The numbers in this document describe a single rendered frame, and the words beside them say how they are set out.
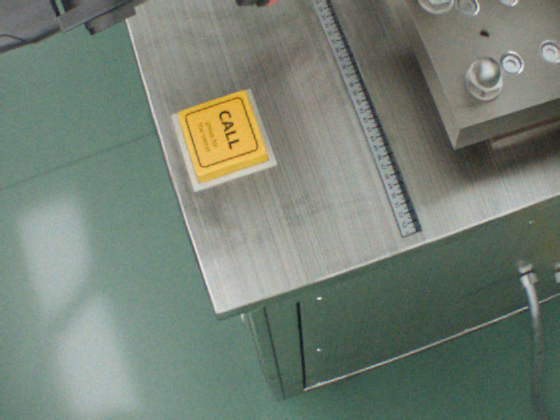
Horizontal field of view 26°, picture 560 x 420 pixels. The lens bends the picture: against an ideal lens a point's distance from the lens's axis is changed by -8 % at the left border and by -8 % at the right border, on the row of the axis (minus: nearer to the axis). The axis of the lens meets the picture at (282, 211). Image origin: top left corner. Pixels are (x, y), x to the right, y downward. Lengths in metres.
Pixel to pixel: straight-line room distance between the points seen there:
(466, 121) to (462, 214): 0.14
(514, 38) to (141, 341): 1.14
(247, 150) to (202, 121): 0.05
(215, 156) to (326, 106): 0.12
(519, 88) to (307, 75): 0.24
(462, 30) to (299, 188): 0.23
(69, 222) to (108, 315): 0.18
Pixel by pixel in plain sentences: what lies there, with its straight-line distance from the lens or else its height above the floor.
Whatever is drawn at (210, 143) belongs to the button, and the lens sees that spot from 1.24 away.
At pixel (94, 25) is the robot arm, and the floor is 1.18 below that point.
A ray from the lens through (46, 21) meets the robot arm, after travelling 1.01.
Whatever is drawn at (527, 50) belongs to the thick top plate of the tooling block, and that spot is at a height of 1.03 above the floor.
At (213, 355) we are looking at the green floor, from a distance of 2.13.
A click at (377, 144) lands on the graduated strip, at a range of 1.26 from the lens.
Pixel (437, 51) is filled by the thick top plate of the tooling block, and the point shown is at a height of 1.03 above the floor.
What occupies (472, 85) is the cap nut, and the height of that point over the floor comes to 1.04.
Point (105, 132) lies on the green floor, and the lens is 2.25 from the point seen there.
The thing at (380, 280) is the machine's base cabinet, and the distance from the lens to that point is 1.34.
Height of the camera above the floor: 2.10
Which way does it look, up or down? 75 degrees down
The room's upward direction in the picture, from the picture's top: 6 degrees counter-clockwise
